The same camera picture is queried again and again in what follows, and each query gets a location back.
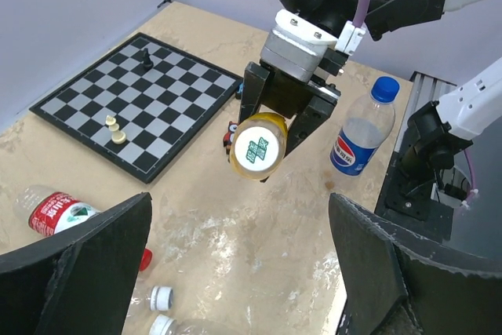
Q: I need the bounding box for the black base frame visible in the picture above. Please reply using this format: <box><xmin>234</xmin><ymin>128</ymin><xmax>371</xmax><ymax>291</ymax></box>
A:
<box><xmin>374</xmin><ymin>71</ymin><xmax>502</xmax><ymax>242</ymax></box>

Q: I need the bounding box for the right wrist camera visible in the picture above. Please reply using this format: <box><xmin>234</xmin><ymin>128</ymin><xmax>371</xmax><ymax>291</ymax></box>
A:
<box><xmin>260</xmin><ymin>9</ymin><xmax>337</xmax><ymax>82</ymax></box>

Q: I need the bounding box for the blue cap Pepsi bottle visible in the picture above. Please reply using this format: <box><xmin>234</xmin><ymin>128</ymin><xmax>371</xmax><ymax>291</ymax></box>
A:
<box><xmin>329</xmin><ymin>76</ymin><xmax>400</xmax><ymax>177</ymax></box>

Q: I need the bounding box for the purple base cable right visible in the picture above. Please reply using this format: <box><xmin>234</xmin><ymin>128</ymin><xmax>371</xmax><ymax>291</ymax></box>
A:
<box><xmin>462</xmin><ymin>150</ymin><xmax>482</xmax><ymax>206</ymax></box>

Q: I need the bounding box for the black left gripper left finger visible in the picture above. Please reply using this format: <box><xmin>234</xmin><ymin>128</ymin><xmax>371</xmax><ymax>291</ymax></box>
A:
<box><xmin>1</xmin><ymin>192</ymin><xmax>152</xmax><ymax>334</ymax></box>

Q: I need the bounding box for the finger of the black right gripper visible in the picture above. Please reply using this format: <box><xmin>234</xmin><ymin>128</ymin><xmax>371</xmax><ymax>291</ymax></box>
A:
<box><xmin>260</xmin><ymin>91</ymin><xmax>338</xmax><ymax>184</ymax></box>
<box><xmin>238</xmin><ymin>62</ymin><xmax>271</xmax><ymax>125</ymax></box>

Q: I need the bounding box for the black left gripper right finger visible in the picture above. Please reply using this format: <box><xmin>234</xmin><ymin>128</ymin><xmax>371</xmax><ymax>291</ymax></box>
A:
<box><xmin>329</xmin><ymin>193</ymin><xmax>501</xmax><ymax>334</ymax></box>

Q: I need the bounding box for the red label clear bottle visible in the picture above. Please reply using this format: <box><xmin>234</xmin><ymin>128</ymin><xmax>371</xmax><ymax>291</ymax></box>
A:
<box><xmin>13</xmin><ymin>184</ymin><xmax>153</xmax><ymax>273</ymax></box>

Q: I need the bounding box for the black white chessboard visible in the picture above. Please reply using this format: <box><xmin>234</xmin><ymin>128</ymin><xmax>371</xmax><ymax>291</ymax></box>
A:
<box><xmin>30</xmin><ymin>32</ymin><xmax>243</xmax><ymax>184</ymax></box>

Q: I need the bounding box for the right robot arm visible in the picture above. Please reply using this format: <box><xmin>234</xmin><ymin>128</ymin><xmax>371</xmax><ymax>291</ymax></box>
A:
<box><xmin>229</xmin><ymin>0</ymin><xmax>481</xmax><ymax>180</ymax></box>

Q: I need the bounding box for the yellow tea bottle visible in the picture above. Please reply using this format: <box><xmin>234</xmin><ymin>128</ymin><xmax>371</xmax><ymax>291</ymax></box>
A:
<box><xmin>229</xmin><ymin>112</ymin><xmax>288</xmax><ymax>181</ymax></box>

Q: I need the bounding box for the clear bottle white cap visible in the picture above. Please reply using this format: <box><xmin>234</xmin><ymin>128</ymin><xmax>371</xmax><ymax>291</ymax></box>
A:
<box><xmin>125</xmin><ymin>282</ymin><xmax>173</xmax><ymax>320</ymax></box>

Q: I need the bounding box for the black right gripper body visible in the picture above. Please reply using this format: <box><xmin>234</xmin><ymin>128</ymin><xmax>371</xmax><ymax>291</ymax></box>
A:
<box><xmin>260</xmin><ymin>59</ymin><xmax>341</xmax><ymax>115</ymax></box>

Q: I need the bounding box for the black chess piece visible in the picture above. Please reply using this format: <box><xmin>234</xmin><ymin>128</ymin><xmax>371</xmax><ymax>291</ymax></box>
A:
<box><xmin>141</xmin><ymin>48</ymin><xmax>154</xmax><ymax>71</ymax></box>

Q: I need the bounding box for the cartoon fridge magnet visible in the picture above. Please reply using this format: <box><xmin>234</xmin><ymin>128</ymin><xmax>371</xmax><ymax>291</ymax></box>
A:
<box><xmin>223</xmin><ymin>122</ymin><xmax>238</xmax><ymax>155</ymax></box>

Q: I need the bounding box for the long clear crushed bottle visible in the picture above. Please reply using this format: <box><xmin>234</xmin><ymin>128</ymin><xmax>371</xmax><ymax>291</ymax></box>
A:
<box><xmin>148</xmin><ymin>315</ymin><xmax>242</xmax><ymax>335</ymax></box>

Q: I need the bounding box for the white chess piece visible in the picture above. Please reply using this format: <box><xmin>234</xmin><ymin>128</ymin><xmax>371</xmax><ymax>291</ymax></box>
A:
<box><xmin>105</xmin><ymin>115</ymin><xmax>126</xmax><ymax>144</ymax></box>

